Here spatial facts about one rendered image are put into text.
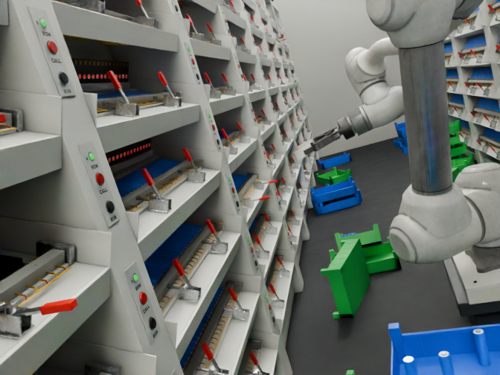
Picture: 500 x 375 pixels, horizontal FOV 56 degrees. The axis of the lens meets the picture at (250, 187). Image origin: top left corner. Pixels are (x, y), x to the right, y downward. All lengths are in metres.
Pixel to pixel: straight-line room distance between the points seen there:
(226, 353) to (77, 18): 0.76
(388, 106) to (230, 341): 0.91
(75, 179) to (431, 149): 0.85
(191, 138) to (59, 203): 0.70
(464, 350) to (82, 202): 0.72
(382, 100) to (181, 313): 1.01
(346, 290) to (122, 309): 1.22
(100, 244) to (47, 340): 0.16
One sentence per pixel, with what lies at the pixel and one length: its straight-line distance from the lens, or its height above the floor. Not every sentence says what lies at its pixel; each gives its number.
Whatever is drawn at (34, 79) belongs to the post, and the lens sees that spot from 0.69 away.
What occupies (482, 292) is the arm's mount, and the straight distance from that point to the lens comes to 1.41.
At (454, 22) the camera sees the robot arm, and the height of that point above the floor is 0.91.
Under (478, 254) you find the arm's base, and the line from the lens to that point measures 1.51.
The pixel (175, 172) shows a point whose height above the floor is 0.76.
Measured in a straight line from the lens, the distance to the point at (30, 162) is 0.62.
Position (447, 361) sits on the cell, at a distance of 0.90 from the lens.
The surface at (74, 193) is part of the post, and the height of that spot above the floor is 0.83.
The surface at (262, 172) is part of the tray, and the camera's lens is 2.03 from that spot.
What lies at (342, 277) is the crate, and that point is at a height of 0.17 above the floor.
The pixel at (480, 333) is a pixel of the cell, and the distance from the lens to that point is 0.94.
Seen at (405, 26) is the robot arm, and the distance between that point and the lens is 1.13.
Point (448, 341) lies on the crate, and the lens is 0.99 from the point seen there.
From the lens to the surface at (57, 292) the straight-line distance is 0.64.
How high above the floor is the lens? 0.88
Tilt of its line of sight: 10 degrees down
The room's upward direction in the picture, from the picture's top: 17 degrees counter-clockwise
